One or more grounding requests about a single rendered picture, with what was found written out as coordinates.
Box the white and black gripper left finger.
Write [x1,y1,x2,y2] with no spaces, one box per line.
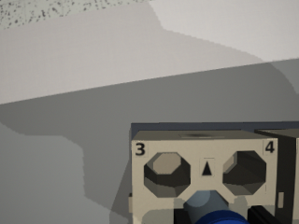
[174,208,192,224]

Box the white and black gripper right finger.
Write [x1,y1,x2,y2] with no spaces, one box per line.
[247,205,282,224]

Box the grey flat mat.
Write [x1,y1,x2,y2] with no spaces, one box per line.
[0,59,299,224]

